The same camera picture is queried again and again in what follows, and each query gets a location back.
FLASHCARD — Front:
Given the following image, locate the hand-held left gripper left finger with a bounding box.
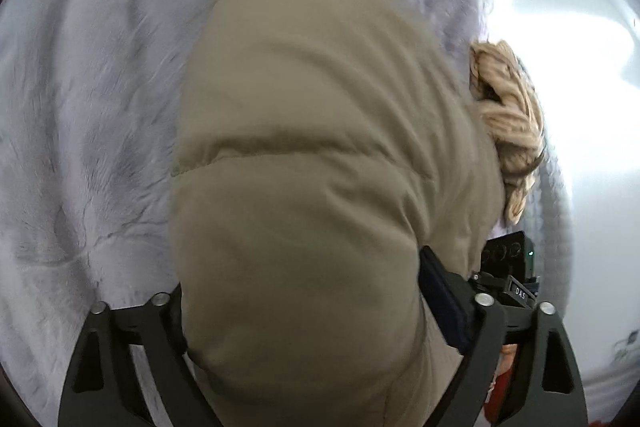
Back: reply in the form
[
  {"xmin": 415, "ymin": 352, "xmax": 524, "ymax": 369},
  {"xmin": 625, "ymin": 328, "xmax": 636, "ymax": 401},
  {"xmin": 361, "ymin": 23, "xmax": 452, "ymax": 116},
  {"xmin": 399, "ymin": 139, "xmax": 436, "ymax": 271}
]
[{"xmin": 57, "ymin": 284, "xmax": 223, "ymax": 427}]

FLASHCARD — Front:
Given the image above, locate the red cloth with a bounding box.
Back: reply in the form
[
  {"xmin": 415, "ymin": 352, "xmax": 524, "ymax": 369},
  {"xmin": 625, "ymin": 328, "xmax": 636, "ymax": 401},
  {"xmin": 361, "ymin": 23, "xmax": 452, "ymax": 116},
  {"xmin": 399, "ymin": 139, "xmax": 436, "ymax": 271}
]
[{"xmin": 487, "ymin": 369, "xmax": 516, "ymax": 425}]

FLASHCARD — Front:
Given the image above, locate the beige puffer jacket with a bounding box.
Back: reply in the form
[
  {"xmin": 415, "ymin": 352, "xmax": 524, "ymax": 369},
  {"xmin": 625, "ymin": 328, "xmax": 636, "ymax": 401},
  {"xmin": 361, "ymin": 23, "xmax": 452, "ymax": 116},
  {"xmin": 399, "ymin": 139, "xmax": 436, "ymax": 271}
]
[{"xmin": 170, "ymin": 0, "xmax": 506, "ymax": 427}]

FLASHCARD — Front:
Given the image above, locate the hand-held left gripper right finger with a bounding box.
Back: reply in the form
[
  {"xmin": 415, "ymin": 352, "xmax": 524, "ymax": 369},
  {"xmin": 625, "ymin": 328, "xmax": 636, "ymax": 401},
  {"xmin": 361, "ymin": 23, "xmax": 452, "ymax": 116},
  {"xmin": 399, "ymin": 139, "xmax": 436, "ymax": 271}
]
[{"xmin": 419, "ymin": 246, "xmax": 588, "ymax": 427}]

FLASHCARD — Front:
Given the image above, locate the tan striped sweater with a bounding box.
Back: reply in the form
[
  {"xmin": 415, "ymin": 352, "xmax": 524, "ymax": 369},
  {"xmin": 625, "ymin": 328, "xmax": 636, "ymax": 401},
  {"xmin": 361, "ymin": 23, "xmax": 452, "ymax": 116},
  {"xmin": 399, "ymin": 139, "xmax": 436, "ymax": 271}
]
[{"xmin": 469, "ymin": 39, "xmax": 547, "ymax": 225}]

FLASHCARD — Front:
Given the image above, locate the grey fluffy blanket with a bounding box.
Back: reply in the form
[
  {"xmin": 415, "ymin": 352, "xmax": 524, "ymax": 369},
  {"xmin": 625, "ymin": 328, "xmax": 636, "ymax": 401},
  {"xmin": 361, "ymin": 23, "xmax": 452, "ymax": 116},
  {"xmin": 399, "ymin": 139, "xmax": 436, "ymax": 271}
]
[{"xmin": 0, "ymin": 0, "xmax": 576, "ymax": 427}]

